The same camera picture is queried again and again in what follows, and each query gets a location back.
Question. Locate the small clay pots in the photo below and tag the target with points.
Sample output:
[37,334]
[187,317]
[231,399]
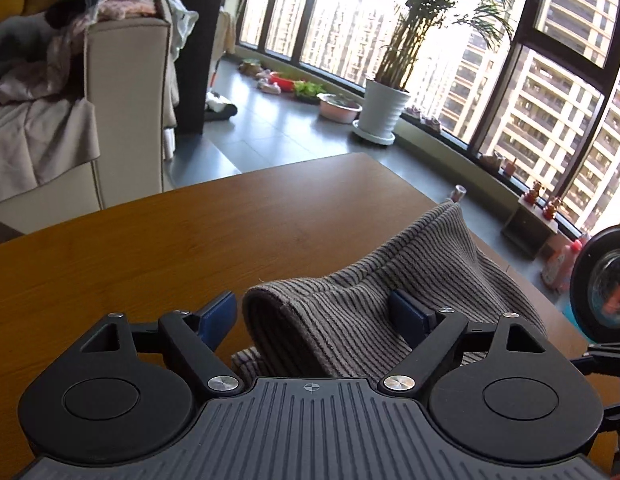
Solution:
[497,164]

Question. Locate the black white bundle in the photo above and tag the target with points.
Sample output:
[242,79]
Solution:
[221,107]

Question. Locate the small brown plant pot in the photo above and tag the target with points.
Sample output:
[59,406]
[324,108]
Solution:
[250,67]

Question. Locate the dark small cabinet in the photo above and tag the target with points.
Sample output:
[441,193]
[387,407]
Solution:
[529,227]

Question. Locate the black window frame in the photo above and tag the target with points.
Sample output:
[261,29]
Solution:
[527,30]

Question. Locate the pink soft toy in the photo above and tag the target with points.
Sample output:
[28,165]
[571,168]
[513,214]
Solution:
[269,82]

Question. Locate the red basin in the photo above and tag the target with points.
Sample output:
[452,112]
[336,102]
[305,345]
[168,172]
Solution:
[285,81]

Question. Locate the beige sofa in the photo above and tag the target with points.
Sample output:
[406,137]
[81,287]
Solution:
[125,110]

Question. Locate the tall green plant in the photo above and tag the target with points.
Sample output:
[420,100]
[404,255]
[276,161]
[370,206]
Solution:
[429,20]

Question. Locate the red brown figurine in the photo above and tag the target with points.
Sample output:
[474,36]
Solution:
[532,192]
[552,209]

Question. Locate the small pink metal cylinder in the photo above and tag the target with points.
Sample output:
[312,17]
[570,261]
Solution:
[458,193]

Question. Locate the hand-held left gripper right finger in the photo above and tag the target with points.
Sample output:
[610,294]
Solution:
[407,317]

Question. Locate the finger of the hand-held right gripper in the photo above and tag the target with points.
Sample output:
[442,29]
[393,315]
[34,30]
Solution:
[619,415]
[602,357]

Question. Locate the grey neck pillow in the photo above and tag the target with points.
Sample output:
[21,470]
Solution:
[17,45]

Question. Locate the cream hanging garment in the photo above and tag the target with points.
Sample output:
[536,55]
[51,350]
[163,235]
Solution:
[229,30]

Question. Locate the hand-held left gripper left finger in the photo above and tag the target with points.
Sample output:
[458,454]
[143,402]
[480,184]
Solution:
[220,310]

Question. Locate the pile of mixed clothes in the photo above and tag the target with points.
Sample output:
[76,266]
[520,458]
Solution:
[120,0]

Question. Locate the small sill ornaments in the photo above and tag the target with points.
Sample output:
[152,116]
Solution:
[423,120]

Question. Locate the grey striped sweater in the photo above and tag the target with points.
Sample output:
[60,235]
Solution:
[340,310]

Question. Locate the pink bottle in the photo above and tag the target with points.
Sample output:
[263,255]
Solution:
[562,265]

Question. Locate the white ribbed plant pot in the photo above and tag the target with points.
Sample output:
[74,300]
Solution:
[384,107]

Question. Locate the white pot saucer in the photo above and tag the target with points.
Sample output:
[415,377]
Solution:
[372,139]

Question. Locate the tray of green vegetables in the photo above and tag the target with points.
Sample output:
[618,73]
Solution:
[309,90]

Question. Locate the pink basin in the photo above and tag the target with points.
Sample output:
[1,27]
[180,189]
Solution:
[340,107]

